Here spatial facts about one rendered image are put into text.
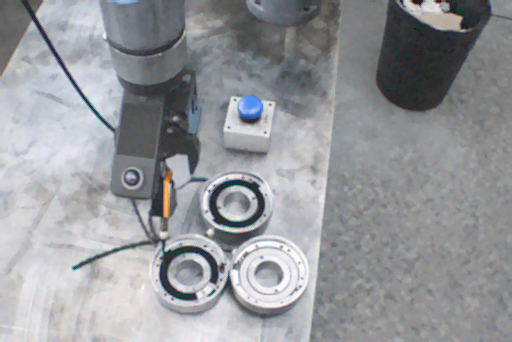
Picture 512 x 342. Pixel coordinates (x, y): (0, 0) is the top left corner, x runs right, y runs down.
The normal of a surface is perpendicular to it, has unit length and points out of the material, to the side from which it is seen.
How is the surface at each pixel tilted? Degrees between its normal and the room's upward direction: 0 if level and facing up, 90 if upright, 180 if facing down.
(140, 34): 90
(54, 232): 0
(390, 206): 0
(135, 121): 31
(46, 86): 0
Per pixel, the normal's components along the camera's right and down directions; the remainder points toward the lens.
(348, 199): 0.04, -0.54
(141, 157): -0.03, -0.04
